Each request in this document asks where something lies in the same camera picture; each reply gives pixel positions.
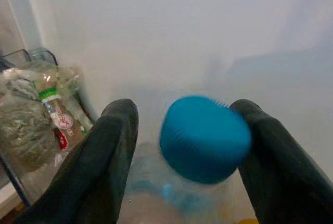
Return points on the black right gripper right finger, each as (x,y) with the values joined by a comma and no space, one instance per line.
(283,166)

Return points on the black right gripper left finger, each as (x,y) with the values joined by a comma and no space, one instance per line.
(86,172)

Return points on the clear bottle blue cap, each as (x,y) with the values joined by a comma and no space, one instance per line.
(205,140)

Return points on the clear plastic fridge bin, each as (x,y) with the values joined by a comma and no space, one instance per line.
(39,119)

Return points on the packaged food red white label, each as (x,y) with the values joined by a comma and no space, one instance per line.
(61,119)

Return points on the bagged green vegetables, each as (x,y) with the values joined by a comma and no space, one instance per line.
(23,119)

